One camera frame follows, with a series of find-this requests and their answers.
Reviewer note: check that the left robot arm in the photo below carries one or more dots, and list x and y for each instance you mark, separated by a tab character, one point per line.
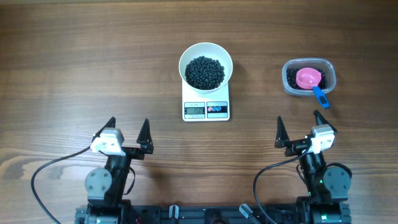
106	186

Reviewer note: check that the clear plastic container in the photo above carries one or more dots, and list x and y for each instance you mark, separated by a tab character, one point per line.
315	63

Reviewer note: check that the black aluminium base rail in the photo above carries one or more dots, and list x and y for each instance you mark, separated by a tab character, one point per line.
211	214

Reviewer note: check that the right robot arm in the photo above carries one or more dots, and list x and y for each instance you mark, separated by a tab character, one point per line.
327	184

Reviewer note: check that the white digital kitchen scale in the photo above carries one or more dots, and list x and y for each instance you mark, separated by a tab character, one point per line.
212	106

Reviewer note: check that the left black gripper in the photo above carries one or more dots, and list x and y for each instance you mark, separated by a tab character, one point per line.
145	145

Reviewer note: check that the white round bowl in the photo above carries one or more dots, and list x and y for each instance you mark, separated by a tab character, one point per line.
209	50

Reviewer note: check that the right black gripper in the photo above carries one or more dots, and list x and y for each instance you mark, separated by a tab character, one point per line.
282	140

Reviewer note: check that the black beans pile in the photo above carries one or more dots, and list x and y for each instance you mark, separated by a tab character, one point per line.
291	74

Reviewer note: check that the pink scoop blue handle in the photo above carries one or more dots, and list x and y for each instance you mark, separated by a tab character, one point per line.
309	79

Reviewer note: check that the black beans in bowl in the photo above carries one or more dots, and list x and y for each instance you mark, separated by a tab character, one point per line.
204	73

